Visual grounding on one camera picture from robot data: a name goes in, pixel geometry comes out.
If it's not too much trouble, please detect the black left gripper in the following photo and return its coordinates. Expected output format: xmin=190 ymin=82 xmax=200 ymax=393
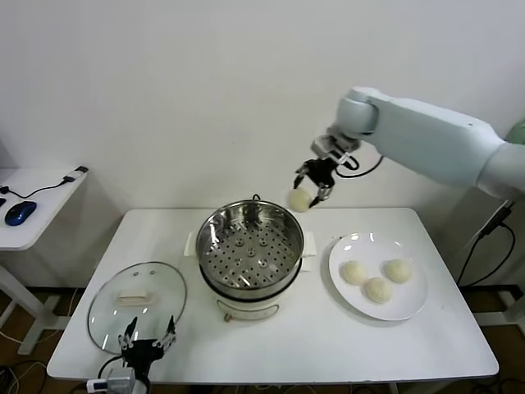
xmin=118 ymin=315 xmax=177 ymax=383

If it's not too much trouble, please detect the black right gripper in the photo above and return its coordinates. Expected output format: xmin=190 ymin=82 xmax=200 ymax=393
xmin=292 ymin=158 xmax=338 ymax=208

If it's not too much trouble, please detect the white steamed baozi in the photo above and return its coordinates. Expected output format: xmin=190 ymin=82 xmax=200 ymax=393
xmin=382 ymin=259 xmax=413 ymax=285
xmin=288 ymin=186 xmax=317 ymax=213
xmin=363 ymin=277 xmax=394 ymax=305
xmin=340 ymin=261 xmax=370 ymax=286

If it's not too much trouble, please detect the round glass pot lid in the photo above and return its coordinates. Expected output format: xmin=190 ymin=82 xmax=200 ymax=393
xmin=86 ymin=261 xmax=188 ymax=355

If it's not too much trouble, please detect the stainless steel steamer basket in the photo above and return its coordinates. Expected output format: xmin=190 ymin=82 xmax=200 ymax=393
xmin=184 ymin=199 xmax=317 ymax=300

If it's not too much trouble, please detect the white round plate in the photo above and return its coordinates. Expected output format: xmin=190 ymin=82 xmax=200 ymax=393
xmin=327 ymin=232 xmax=429 ymax=322

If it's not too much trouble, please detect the white computer desk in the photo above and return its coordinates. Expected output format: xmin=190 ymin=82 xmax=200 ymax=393
xmin=0 ymin=167 xmax=89 ymax=356

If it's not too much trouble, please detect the blue computer mouse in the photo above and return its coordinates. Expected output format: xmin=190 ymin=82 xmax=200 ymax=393
xmin=4 ymin=201 xmax=38 ymax=227

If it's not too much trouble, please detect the mint green appliance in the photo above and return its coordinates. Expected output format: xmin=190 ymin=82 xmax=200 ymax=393
xmin=502 ymin=118 xmax=525 ymax=145

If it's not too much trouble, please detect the white appliance stand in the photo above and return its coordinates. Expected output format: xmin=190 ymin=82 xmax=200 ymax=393
xmin=453 ymin=196 xmax=525 ymax=328

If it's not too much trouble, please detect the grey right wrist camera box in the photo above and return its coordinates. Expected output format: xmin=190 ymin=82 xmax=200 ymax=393
xmin=311 ymin=131 xmax=350 ymax=165

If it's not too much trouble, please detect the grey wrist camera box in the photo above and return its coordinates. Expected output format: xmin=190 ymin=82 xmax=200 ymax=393
xmin=311 ymin=131 xmax=350 ymax=165
xmin=86 ymin=366 xmax=136 ymax=393

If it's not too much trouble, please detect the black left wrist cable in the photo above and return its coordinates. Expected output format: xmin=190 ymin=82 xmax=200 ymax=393
xmin=96 ymin=355 xmax=125 ymax=383

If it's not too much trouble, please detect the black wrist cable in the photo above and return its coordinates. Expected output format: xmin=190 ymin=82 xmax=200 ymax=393
xmin=96 ymin=355 xmax=125 ymax=383
xmin=334 ymin=145 xmax=385 ymax=178

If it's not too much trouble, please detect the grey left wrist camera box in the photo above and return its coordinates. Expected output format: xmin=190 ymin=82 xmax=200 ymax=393
xmin=86 ymin=366 xmax=136 ymax=393

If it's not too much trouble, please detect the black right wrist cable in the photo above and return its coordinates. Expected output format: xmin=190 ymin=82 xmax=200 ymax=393
xmin=334 ymin=145 xmax=385 ymax=178

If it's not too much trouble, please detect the black cable with adapter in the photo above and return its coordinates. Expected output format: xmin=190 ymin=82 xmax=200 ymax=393
xmin=0 ymin=166 xmax=89 ymax=198

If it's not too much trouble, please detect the black power adapter cable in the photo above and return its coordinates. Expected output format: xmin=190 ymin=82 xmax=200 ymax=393
xmin=455 ymin=203 xmax=516 ymax=288

